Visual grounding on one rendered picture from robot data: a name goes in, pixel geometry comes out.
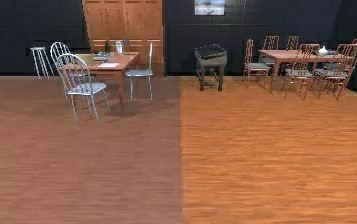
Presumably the grey cushioned dark stool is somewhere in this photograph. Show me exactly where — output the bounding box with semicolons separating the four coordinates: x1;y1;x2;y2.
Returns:
194;43;228;92

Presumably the brown wooden dining table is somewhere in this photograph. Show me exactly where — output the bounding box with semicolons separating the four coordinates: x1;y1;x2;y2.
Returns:
59;51;140;104

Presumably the white paper sheet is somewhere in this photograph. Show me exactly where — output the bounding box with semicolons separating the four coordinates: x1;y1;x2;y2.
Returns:
97;62;120;69

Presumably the silver metal jug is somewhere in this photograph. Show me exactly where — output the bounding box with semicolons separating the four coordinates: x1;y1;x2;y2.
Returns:
113;39;130;55

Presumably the stack of books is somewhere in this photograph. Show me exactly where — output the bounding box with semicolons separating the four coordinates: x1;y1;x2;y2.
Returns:
92;51;112;63

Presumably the white metal spindle-back chair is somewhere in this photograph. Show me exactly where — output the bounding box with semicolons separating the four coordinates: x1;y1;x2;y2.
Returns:
49;41;72;101
55;53;111;127

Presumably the tall wooden panelled cupboard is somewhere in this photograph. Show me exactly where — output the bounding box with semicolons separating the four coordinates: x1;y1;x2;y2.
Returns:
81;0;165;76

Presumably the tan open box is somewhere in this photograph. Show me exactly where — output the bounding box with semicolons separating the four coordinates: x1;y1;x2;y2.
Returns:
75;53;95;67

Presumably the reddish wooden dining table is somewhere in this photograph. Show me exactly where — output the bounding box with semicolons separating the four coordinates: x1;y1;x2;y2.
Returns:
258;49;354;94

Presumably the white metal stool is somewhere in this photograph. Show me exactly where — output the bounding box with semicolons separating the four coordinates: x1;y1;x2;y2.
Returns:
29;46;55;80

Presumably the white round teapot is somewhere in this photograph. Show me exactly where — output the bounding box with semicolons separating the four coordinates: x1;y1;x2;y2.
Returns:
317;45;330;58

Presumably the framed wall picture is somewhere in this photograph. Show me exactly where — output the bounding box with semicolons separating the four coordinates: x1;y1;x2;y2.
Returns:
194;0;226;17

